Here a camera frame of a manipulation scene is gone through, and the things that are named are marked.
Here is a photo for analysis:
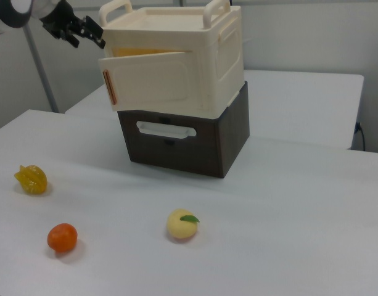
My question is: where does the black power cable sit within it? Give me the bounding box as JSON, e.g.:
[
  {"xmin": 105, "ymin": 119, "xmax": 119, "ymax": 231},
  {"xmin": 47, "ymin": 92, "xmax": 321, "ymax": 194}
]
[{"xmin": 355, "ymin": 121, "xmax": 368, "ymax": 152}]

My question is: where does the orange toy fruit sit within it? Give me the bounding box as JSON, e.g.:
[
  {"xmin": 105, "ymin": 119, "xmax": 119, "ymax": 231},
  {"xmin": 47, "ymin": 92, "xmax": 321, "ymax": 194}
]
[{"xmin": 47, "ymin": 223, "xmax": 78, "ymax": 254}]

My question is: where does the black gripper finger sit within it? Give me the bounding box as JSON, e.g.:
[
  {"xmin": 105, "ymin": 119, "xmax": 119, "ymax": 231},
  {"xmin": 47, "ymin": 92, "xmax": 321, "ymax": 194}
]
[
  {"xmin": 80, "ymin": 15, "xmax": 107, "ymax": 49},
  {"xmin": 64, "ymin": 28, "xmax": 82, "ymax": 49}
]

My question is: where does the yellow toy starfruit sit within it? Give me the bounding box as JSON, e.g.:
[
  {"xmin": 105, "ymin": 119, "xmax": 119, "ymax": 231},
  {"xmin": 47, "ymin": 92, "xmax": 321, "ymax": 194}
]
[{"xmin": 13, "ymin": 164, "xmax": 48, "ymax": 196}]

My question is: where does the dark brown drawer box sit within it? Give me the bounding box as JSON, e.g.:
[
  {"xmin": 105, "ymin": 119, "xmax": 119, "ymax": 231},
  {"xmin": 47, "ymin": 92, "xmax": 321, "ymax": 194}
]
[{"xmin": 117, "ymin": 80, "xmax": 250, "ymax": 179}]

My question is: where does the white drawer handle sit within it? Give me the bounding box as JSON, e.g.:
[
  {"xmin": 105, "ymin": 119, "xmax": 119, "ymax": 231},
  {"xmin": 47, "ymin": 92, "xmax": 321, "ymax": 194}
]
[{"xmin": 136, "ymin": 120, "xmax": 198, "ymax": 140}]

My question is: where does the grey metal pole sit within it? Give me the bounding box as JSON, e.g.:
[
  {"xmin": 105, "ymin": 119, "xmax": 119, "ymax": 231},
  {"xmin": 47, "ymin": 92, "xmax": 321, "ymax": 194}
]
[{"xmin": 23, "ymin": 18, "xmax": 59, "ymax": 113}]

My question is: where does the yellow toy peach with leaf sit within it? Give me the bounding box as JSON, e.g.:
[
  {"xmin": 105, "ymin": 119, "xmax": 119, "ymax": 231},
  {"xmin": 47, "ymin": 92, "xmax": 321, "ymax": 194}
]
[{"xmin": 166, "ymin": 208, "xmax": 201, "ymax": 241}]

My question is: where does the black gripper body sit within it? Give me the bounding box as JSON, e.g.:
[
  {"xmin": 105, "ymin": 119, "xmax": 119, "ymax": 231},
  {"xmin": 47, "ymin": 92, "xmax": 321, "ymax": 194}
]
[{"xmin": 40, "ymin": 0, "xmax": 85, "ymax": 40}]

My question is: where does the cream cabinet door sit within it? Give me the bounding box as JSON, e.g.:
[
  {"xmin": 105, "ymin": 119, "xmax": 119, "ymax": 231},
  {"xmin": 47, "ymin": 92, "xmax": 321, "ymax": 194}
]
[{"xmin": 98, "ymin": 51, "xmax": 194, "ymax": 112}]

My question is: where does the cream plastic cabinet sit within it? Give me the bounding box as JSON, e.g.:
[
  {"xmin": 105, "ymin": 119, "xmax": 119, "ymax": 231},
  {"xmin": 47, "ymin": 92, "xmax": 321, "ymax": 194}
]
[{"xmin": 97, "ymin": 0, "xmax": 245, "ymax": 120}]

